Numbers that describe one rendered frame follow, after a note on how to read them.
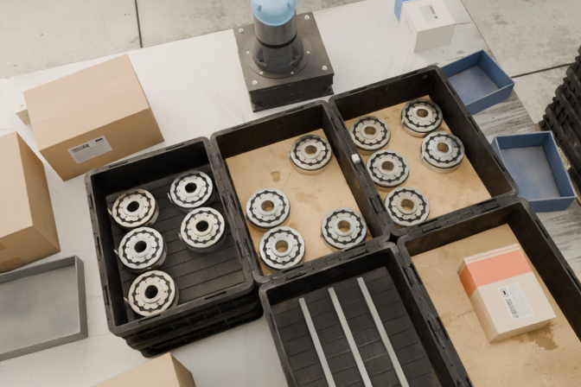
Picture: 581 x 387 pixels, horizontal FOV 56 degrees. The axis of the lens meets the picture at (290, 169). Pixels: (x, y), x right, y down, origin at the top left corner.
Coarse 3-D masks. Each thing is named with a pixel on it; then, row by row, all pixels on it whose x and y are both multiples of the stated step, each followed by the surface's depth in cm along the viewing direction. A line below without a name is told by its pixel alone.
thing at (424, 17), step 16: (400, 0) 170; (416, 0) 169; (432, 0) 168; (400, 16) 173; (416, 16) 165; (432, 16) 165; (448, 16) 164; (416, 32) 163; (432, 32) 164; (448, 32) 165; (416, 48) 168
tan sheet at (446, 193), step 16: (384, 112) 142; (400, 112) 142; (400, 128) 139; (448, 128) 138; (400, 144) 137; (416, 144) 136; (416, 160) 134; (464, 160) 133; (416, 176) 132; (432, 176) 131; (448, 176) 131; (464, 176) 131; (432, 192) 129; (448, 192) 129; (464, 192) 129; (480, 192) 129; (432, 208) 127; (448, 208) 127
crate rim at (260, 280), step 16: (288, 112) 133; (240, 128) 130; (336, 128) 129; (352, 160) 124; (224, 176) 123; (368, 192) 119; (240, 224) 117; (384, 224) 115; (368, 240) 113; (384, 240) 113; (336, 256) 112; (256, 272) 111; (288, 272) 111
